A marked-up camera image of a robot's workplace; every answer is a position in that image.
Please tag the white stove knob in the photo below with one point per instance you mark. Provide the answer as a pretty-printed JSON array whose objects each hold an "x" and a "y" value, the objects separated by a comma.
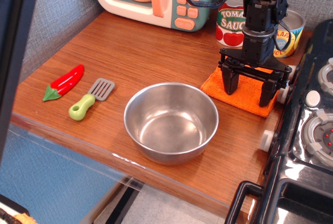
[
  {"x": 266, "y": 140},
  {"x": 292, "y": 73},
  {"x": 282, "y": 94}
]

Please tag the stainless steel bowl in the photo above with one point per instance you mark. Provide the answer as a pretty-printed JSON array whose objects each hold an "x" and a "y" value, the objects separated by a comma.
[{"x": 171, "y": 123}]

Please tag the red toy chili pepper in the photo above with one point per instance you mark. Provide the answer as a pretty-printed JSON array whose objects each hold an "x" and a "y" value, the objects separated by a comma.
[{"x": 64, "y": 84}]

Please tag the tomato sauce can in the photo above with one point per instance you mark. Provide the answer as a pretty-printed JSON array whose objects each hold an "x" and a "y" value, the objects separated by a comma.
[{"x": 229, "y": 23}]

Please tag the white stove knob top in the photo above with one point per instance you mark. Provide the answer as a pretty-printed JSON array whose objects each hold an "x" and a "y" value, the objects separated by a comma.
[{"x": 292, "y": 73}]

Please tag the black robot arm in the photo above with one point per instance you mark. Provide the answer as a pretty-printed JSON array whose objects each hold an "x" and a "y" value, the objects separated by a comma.
[{"x": 262, "y": 15}]

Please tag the orange towel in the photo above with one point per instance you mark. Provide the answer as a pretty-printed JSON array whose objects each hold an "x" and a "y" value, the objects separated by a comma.
[{"x": 246, "y": 97}]

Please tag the white stove knob middle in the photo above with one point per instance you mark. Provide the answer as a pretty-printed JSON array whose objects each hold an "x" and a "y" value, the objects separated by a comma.
[{"x": 282, "y": 94}]

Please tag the white stove knob bottom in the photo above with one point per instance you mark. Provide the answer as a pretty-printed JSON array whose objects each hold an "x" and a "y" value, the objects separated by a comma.
[{"x": 266, "y": 140}]

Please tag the green handled toy spatula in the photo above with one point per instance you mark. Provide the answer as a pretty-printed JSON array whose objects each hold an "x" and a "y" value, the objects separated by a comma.
[{"x": 99, "y": 91}]

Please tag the pineapple slices can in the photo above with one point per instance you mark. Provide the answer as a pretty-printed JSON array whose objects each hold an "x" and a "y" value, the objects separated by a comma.
[{"x": 295, "y": 23}]

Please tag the black toy stove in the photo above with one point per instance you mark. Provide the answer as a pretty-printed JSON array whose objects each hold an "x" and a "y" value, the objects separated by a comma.
[{"x": 297, "y": 184}]

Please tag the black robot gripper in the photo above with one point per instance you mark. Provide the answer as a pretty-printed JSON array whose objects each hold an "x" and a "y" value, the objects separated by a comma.
[{"x": 255, "y": 60}]

